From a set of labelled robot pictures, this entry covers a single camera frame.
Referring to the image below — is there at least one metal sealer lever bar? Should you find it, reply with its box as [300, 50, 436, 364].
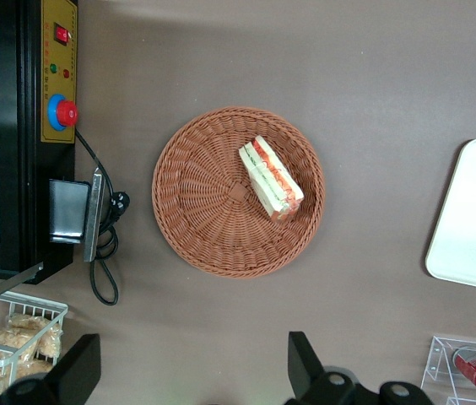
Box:
[0, 261, 45, 314]

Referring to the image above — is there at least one red emergency stop button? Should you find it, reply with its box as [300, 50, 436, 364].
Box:
[47, 93, 79, 130]

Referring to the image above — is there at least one cream plastic serving tray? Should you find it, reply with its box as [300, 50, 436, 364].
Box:
[425, 138, 476, 294]

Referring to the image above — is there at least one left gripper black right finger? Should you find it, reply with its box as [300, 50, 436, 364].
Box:
[287, 331, 360, 401]

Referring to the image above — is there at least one black power cable with plug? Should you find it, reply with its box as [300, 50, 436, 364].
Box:
[73, 128, 132, 306]

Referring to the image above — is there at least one red rocker power switch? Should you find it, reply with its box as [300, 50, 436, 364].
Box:
[53, 24, 71, 46]

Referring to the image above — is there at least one white wire basket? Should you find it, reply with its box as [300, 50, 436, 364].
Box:
[0, 289, 70, 405]

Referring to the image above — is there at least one triangle sandwich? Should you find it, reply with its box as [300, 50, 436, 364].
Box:
[238, 134, 306, 224]

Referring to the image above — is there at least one round brown wicker basket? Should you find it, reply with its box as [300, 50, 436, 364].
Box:
[151, 105, 327, 279]

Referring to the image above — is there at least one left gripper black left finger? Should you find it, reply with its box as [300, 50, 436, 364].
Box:
[40, 333, 102, 405]

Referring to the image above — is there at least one black tray sealing machine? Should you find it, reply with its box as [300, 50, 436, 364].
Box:
[0, 0, 105, 284]

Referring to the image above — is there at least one clear acrylic bottle rack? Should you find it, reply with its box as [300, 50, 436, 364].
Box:
[419, 334, 476, 405]

